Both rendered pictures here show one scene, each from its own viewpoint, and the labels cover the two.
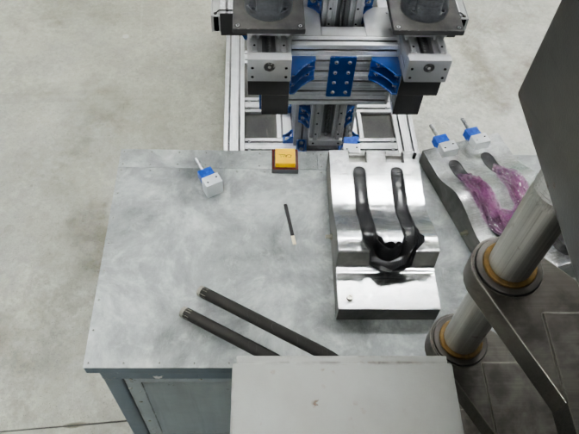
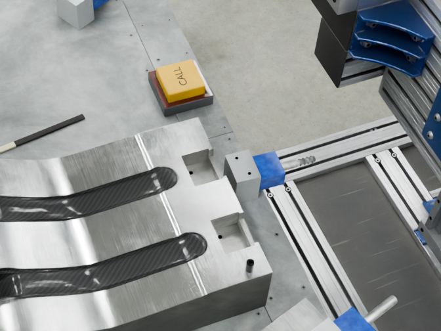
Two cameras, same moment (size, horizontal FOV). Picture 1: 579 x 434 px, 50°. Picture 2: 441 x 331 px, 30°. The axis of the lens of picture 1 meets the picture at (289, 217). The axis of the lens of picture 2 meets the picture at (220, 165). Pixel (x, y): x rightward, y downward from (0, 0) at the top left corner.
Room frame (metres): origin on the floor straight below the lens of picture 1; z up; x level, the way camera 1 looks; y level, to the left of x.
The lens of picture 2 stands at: (0.99, -0.80, 1.77)
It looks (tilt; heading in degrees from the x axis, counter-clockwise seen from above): 53 degrees down; 69
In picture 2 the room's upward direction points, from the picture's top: 5 degrees clockwise
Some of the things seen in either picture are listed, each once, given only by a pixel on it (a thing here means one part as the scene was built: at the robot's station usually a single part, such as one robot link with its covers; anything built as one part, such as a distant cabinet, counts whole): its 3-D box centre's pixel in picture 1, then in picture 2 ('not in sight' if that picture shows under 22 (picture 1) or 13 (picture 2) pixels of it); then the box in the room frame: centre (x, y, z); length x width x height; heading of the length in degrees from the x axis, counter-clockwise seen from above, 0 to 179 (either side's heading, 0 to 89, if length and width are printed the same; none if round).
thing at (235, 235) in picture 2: (393, 160); (233, 239); (1.21, -0.29, 0.87); 0.05 x 0.05 x 0.04; 5
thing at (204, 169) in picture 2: (357, 160); (203, 175); (1.20, -0.18, 0.87); 0.05 x 0.05 x 0.04; 5
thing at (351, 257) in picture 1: (380, 225); (46, 254); (0.98, -0.25, 0.87); 0.50 x 0.26 x 0.14; 5
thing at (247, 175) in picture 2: (350, 142); (272, 169); (1.31, -0.17, 0.83); 0.13 x 0.05 x 0.05; 2
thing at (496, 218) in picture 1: (502, 195); not in sight; (1.09, -0.59, 0.90); 0.26 x 0.18 x 0.08; 22
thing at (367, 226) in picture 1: (386, 210); (56, 236); (0.99, -0.26, 0.92); 0.35 x 0.16 x 0.09; 5
